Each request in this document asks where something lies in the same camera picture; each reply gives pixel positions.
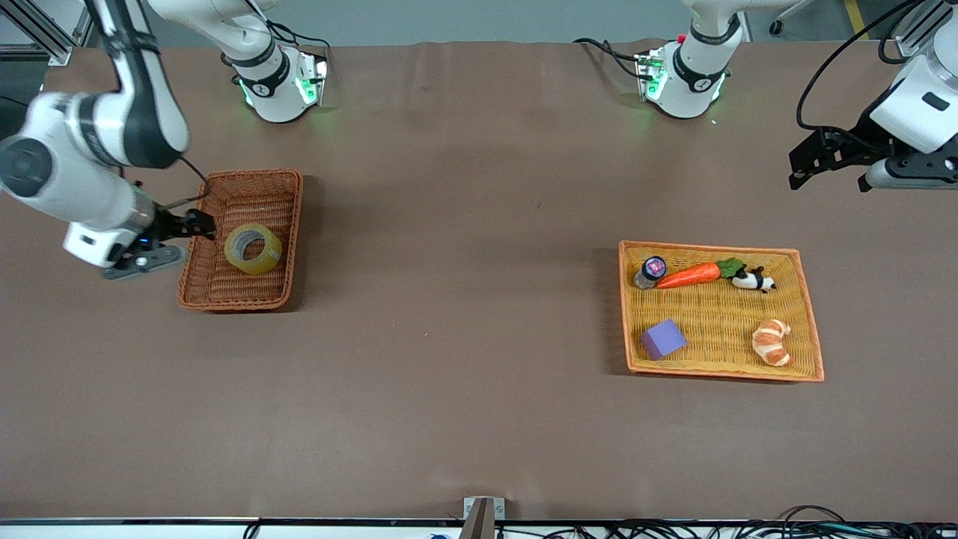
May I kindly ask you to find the clear yellowish tape roll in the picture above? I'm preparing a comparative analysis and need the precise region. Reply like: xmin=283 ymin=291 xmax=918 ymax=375
xmin=224 ymin=222 xmax=284 ymax=275

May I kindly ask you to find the brown wicker basket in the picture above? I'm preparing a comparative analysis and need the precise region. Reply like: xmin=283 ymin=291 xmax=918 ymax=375
xmin=177 ymin=169 xmax=304 ymax=311

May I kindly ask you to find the orange wicker tray basket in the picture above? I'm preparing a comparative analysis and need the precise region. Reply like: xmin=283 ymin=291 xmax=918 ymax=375
xmin=618 ymin=240 xmax=825 ymax=383

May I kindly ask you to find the small panda figure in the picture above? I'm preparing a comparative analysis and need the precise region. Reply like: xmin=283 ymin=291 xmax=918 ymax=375
xmin=731 ymin=267 xmax=777 ymax=293

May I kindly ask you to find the toy carrot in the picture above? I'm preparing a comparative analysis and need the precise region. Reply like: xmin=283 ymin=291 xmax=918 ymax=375
xmin=656 ymin=258 xmax=747 ymax=290

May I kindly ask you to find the toy croissant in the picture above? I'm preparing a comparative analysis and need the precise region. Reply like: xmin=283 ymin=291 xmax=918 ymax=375
xmin=752 ymin=320 xmax=793 ymax=368

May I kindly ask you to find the small dark-lidded jar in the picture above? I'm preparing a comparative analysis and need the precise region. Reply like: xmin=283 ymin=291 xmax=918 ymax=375
xmin=634 ymin=256 xmax=668 ymax=290

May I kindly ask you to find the purple foam block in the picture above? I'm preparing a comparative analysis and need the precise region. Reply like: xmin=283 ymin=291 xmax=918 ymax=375
xmin=641 ymin=320 xmax=688 ymax=361

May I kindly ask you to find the black right base cable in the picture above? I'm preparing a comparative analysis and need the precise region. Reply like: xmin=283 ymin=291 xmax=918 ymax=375
xmin=254 ymin=15 xmax=331 ymax=64

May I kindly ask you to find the black base cable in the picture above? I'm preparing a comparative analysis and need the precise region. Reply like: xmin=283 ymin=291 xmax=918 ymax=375
xmin=573 ymin=37 xmax=652 ymax=80
xmin=254 ymin=15 xmax=331 ymax=64

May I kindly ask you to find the aluminium frame profile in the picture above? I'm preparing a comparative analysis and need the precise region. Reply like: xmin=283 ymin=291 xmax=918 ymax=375
xmin=0 ymin=0 xmax=94 ymax=67

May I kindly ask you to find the black left base cable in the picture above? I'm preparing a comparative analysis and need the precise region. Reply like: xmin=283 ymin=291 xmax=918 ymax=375
xmin=573 ymin=37 xmax=652 ymax=80

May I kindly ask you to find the silver table edge rail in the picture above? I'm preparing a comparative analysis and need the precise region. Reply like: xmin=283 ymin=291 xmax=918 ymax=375
xmin=0 ymin=516 xmax=958 ymax=526

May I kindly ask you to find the black cable tangle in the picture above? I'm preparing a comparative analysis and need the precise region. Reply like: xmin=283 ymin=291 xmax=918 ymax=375
xmin=494 ymin=505 xmax=958 ymax=539

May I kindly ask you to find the metal table edge bracket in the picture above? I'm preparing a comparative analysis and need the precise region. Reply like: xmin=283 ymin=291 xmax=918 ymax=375
xmin=463 ymin=497 xmax=505 ymax=539

